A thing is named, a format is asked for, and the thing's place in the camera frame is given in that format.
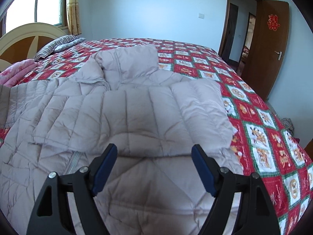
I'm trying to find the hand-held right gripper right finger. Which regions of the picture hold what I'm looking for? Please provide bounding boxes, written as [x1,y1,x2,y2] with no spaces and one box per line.
[191,145,281,235]

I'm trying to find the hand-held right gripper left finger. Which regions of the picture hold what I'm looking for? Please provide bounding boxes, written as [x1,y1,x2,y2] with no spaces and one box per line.
[26,143,118,235]

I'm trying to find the beige quilted down jacket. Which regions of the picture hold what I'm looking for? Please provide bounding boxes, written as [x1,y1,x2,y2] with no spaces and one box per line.
[0,43,243,235]

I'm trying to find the red patterned bed cover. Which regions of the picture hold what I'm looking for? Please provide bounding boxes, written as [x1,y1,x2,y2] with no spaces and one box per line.
[0,38,313,235]

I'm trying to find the patterned cloth bundle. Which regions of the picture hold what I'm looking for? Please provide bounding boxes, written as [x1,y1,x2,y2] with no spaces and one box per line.
[280,117,295,133]

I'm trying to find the pink folded blanket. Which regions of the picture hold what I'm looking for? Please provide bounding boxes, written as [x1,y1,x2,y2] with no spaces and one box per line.
[0,59,39,88]

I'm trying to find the striped pillow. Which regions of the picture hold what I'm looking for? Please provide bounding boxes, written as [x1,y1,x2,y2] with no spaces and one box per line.
[35,35,86,60]

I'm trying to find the brown wooden door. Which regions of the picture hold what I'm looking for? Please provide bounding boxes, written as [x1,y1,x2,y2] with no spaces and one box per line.
[242,0,290,101]

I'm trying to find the cream wooden headboard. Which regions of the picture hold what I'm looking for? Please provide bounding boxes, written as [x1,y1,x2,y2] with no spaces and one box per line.
[0,23,67,65]

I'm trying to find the red paper door decoration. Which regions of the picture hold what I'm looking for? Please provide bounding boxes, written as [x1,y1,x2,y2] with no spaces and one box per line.
[267,14,281,31]

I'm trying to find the yellow curtain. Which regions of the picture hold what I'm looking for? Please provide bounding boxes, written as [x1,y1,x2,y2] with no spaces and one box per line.
[66,0,82,36]

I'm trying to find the window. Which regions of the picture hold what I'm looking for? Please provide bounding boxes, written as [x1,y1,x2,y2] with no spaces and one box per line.
[0,0,68,37]

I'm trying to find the brown door frame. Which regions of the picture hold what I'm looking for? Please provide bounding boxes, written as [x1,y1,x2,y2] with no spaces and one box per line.
[218,0,264,64]

